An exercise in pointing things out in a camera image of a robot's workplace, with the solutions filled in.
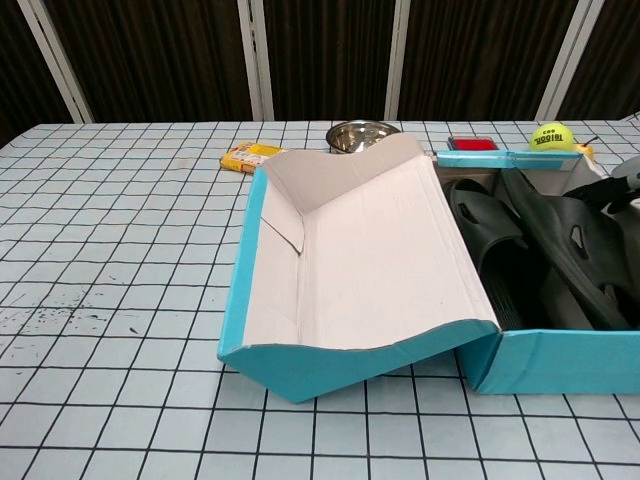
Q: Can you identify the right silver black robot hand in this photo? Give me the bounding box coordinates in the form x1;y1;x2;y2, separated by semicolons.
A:
564;154;640;215

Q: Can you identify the black rubber slipper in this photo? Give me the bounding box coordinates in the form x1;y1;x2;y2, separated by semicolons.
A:
442;178;556;331
501;169;640;331

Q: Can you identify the light blue cardboard shoe box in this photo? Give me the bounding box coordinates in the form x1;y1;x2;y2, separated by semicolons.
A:
215;132;640;405

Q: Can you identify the yellow pear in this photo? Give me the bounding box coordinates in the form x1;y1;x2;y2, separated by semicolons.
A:
572;135;599;162

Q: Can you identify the yellow-green tennis ball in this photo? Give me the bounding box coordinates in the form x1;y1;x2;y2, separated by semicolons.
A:
529;122;574;153

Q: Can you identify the red ink pad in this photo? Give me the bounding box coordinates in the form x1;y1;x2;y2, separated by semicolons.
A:
448;134;501;152

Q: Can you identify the stainless steel bowl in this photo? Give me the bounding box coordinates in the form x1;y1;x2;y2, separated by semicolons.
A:
325;120;404;154

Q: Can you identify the yellow snack packet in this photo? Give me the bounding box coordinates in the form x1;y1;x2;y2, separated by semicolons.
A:
219;140;289;176

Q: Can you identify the light blue checkered tablecloth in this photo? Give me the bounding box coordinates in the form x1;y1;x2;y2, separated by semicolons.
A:
0;118;640;480

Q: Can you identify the dark screen panel white frame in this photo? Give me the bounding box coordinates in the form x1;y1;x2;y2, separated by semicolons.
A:
387;0;591;122
539;0;640;121
37;0;264;124
249;0;401;122
0;0;84;146

